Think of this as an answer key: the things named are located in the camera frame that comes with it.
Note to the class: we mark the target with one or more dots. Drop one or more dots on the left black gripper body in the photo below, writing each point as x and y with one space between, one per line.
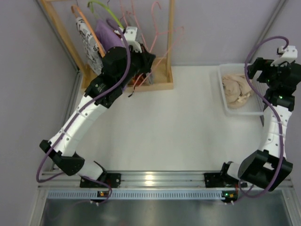
146 59

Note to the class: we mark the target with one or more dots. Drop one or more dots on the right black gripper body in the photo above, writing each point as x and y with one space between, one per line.
257 68

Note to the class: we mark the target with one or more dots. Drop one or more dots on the pink wire hanger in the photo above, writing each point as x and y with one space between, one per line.
129 18
161 66

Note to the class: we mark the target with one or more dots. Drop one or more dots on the beige trousers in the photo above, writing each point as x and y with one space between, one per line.
237 91

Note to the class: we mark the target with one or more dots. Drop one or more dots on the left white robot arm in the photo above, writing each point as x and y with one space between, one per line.
61 148

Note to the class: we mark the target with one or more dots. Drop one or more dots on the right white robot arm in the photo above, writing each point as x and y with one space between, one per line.
267 167

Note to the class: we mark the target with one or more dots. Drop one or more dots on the green hanger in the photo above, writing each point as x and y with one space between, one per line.
100 9

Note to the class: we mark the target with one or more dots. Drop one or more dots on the orange hanger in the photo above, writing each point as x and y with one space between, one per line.
78 13

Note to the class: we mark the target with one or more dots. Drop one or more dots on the grey garment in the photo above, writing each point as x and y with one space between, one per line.
150 77

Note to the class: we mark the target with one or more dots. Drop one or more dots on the white plastic basket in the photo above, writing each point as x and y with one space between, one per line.
253 107

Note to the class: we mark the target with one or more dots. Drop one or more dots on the purple garment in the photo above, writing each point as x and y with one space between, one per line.
108 35

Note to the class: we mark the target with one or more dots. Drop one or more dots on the black white patterned garment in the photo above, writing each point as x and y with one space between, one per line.
91 49

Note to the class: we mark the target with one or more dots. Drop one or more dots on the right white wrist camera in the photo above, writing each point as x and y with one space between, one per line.
286 54

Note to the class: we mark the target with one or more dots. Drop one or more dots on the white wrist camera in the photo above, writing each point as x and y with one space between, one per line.
286 54
131 36

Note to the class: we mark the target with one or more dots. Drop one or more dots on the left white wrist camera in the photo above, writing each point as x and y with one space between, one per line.
131 36

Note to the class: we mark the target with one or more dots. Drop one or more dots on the aluminium mounting rail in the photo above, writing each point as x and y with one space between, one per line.
146 179

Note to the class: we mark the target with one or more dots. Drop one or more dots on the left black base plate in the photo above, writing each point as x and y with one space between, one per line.
111 179

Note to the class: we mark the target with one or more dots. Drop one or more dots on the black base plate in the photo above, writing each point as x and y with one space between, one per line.
217 180
111 179

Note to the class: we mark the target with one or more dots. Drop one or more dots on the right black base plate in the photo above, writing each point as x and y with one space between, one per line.
217 180

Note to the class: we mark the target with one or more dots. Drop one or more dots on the perforated cable duct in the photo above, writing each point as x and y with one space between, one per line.
142 194

